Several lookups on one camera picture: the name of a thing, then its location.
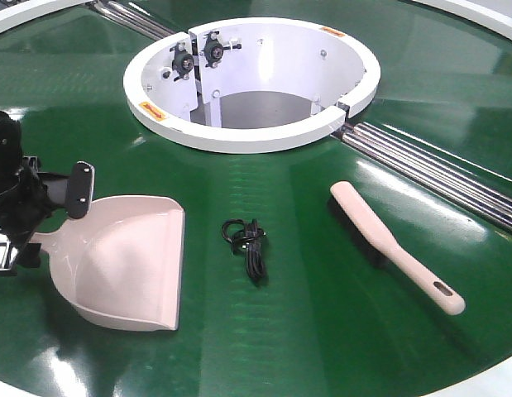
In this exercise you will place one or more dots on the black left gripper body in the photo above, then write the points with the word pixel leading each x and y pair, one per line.
pixel 26 200

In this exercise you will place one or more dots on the pink plastic dustpan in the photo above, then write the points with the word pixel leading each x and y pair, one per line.
pixel 120 265

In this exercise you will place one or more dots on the pink hand brush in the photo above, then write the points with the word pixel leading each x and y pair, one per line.
pixel 379 236

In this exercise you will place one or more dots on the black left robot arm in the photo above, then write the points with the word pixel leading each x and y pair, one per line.
pixel 11 151

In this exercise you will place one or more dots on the white outer rim left segment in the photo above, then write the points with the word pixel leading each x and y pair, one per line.
pixel 23 12

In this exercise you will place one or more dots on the white rim segment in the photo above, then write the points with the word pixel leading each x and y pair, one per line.
pixel 23 12
pixel 483 16

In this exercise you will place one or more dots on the left black bearing block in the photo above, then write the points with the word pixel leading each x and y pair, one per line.
pixel 183 62

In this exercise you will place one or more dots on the black bearing block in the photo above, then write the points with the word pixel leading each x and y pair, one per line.
pixel 183 62
pixel 214 50

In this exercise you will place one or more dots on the far steel roller gap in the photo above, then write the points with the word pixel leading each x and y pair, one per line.
pixel 131 18

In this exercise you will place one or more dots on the right black bearing block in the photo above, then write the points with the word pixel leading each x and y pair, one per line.
pixel 214 50

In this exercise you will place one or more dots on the white outer rim right segment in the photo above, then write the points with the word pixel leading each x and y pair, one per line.
pixel 483 16

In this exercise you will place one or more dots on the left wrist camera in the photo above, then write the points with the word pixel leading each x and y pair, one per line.
pixel 79 190

